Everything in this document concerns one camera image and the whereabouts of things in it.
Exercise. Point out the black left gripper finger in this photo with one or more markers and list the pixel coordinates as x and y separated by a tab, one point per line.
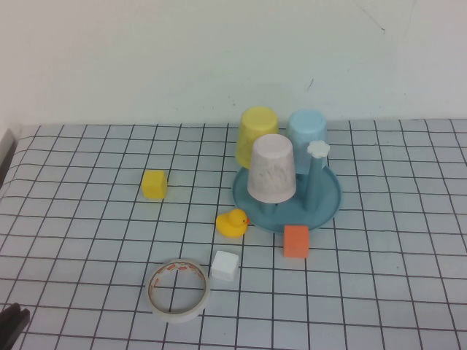
9	315
14	330

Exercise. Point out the pink marbled cup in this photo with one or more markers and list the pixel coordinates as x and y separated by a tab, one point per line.
271	171

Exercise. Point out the yellow cup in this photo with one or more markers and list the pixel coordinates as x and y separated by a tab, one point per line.
255	127

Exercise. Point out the blue cup stand tray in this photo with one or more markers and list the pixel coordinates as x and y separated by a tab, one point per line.
323	215

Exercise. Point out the light blue cup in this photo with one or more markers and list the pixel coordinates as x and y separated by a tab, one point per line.
306	127

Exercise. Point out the white tape roll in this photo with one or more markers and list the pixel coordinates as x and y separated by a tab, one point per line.
157	310

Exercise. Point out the white ledge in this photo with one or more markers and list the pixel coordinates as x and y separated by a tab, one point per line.
5	153

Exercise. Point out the yellow cube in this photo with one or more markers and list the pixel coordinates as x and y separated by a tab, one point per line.
154	184

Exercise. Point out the white cube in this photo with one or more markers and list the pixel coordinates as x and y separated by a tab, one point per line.
224	266

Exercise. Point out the yellow rubber duck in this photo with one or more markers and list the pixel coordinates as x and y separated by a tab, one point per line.
231	223

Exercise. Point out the orange cube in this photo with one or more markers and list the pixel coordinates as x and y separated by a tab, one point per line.
296	241

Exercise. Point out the grid-patterned tablecloth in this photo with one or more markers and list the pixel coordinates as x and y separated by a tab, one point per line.
401	255

